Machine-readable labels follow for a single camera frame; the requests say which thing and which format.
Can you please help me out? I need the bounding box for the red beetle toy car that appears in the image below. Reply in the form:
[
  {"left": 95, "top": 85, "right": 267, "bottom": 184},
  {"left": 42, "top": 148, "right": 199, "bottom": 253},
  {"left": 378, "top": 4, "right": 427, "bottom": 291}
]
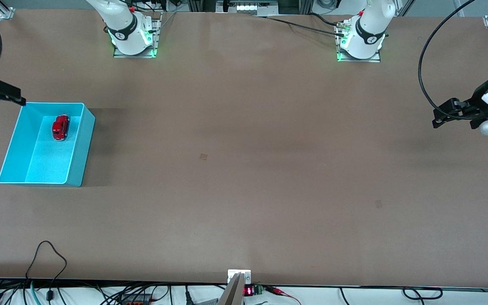
[{"left": 51, "top": 114, "right": 71, "bottom": 141}]

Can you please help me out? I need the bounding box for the looped thin black cable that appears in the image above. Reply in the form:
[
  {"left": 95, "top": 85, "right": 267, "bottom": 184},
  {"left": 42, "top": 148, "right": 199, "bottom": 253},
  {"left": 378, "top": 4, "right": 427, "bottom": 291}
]
[{"left": 25, "top": 240, "right": 68, "bottom": 302}]

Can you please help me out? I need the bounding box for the orange power strip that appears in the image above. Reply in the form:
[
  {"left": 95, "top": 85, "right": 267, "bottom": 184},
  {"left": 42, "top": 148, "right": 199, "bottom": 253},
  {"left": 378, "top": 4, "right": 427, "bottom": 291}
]
[{"left": 120, "top": 294, "right": 152, "bottom": 305}]

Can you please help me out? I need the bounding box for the grey metal mount bar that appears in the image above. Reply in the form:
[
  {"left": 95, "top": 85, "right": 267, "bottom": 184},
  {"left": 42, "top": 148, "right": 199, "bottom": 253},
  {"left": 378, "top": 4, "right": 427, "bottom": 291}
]
[{"left": 217, "top": 272, "right": 245, "bottom": 305}]

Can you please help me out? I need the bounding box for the teal cable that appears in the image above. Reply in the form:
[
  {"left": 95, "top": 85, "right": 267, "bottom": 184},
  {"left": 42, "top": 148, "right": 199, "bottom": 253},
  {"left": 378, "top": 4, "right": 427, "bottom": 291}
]
[{"left": 30, "top": 280, "right": 42, "bottom": 305}]

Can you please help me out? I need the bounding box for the thick black cable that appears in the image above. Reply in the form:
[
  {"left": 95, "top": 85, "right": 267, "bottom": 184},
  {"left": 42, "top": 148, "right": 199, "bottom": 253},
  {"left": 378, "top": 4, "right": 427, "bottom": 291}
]
[{"left": 309, "top": 12, "right": 345, "bottom": 27}]

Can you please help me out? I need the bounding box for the long thin black cable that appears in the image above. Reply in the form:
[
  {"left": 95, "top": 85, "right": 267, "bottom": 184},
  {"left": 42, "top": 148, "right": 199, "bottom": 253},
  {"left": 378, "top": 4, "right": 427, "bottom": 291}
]
[{"left": 252, "top": 15, "right": 346, "bottom": 37}]

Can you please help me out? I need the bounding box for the blue plastic storage box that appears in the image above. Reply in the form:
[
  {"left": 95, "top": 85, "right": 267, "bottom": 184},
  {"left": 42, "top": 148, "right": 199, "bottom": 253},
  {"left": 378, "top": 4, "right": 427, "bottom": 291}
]
[{"left": 0, "top": 102, "right": 96, "bottom": 188}]

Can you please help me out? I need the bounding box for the coiled black cable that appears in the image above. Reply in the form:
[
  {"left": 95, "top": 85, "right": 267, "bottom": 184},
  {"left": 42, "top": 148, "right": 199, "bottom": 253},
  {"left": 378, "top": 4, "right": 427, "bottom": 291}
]
[{"left": 402, "top": 287, "right": 444, "bottom": 301}]

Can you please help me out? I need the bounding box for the white mount bracket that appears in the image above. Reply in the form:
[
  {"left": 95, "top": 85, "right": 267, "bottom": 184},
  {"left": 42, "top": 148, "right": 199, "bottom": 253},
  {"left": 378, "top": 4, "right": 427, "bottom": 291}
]
[{"left": 227, "top": 269, "right": 252, "bottom": 285}]

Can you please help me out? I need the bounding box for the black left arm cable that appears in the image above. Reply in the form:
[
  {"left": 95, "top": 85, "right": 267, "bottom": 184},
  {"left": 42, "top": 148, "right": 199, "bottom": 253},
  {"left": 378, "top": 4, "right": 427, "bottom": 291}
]
[{"left": 417, "top": 0, "right": 478, "bottom": 119}]

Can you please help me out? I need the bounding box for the lit electronics box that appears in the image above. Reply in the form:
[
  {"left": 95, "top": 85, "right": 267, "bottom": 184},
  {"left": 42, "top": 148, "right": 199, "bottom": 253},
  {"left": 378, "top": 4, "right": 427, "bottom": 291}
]
[{"left": 216, "top": 0, "right": 279, "bottom": 16}]

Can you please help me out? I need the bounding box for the red clip lead wire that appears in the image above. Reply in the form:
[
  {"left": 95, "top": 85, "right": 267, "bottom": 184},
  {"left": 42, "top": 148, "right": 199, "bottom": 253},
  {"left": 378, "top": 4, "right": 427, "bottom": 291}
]
[{"left": 264, "top": 286, "right": 303, "bottom": 305}]

